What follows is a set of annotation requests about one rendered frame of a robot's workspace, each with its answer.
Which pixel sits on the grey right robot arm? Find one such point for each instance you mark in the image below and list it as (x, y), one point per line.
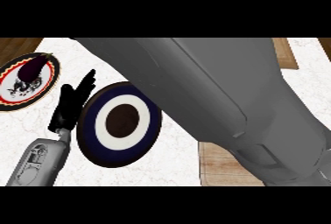
(223, 96)

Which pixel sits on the pale wooden cutting board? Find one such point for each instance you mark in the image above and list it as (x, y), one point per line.
(223, 169)

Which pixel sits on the dark purple eggplant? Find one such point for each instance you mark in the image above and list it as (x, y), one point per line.
(32, 68)

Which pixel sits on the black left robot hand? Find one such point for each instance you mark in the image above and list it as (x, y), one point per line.
(71, 100)

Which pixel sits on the red and black patterned plate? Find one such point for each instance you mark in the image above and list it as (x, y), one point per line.
(24, 87)

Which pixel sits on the blue and white round plate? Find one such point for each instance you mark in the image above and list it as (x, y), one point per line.
(123, 124)

